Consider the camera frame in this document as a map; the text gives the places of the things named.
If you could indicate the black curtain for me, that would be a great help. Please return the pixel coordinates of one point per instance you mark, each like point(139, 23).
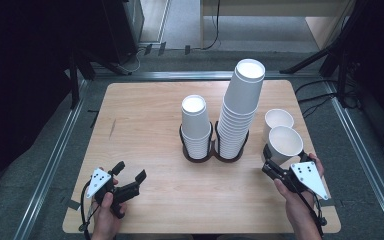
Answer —
point(23, 83)

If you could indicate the person's right hand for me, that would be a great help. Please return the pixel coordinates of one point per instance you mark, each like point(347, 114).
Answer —
point(295, 203)

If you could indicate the person's left hand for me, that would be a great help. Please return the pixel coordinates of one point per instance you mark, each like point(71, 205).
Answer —
point(106, 216)

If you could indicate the short stack of white cups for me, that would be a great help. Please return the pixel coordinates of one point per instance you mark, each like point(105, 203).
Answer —
point(195, 123)

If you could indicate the black equipment case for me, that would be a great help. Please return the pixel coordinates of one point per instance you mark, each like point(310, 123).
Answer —
point(123, 26)

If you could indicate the black double cup holder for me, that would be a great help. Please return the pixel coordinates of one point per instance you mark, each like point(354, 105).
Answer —
point(213, 156)

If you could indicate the grey tape piece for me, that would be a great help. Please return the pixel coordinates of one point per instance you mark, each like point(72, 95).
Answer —
point(330, 202)
point(73, 204)

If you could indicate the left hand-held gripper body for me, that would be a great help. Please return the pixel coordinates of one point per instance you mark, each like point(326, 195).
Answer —
point(98, 181)

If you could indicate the black tape strip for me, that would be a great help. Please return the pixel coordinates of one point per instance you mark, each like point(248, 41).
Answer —
point(187, 49)

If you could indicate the black metal stand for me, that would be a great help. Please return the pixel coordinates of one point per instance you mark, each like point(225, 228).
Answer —
point(75, 83)

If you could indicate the white paper cup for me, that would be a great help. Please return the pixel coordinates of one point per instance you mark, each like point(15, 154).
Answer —
point(278, 118)
point(285, 141)

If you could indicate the black tripod stand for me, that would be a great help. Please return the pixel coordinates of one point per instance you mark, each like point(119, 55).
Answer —
point(341, 40)

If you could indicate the metal floor rail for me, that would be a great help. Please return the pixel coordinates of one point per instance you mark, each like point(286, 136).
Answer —
point(51, 166)
point(363, 150)
point(166, 75)

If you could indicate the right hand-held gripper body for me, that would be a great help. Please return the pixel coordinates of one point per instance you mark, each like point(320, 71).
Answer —
point(308, 178)

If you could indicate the light wooden desk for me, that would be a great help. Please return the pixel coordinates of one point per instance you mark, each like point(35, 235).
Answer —
point(323, 30)

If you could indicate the tall stack of white cups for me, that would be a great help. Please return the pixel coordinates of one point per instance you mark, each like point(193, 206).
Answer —
point(241, 96)

